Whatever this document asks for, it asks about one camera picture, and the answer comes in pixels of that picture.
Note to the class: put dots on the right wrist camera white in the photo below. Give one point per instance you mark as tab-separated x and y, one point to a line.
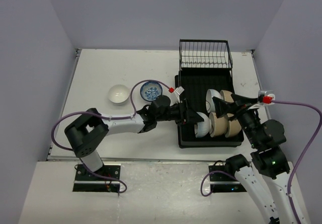
265	98

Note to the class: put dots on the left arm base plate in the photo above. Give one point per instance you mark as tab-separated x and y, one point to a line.
86	182

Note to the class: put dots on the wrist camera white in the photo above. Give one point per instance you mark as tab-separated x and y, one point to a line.
265	98
178	92

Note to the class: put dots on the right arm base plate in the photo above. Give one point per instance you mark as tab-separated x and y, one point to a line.
221	183

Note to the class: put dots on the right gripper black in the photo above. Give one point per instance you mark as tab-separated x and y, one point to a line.
222	106

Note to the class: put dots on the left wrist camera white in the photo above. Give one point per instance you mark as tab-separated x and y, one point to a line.
178	92

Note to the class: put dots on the black wire dish rack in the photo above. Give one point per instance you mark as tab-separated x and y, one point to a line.
197	53

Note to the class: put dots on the black drain tray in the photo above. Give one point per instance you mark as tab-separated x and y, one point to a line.
196	82

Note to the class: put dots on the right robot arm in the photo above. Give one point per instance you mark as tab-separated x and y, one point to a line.
268	178

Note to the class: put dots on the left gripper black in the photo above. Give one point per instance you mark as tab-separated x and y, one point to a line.
188	116

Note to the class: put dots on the beige bowl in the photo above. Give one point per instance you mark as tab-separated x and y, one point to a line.
218	125
233	126
227	96

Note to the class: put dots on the white bowl blue flowers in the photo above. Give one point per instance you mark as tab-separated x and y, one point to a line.
151	90

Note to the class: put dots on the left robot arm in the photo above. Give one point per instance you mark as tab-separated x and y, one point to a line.
86	132

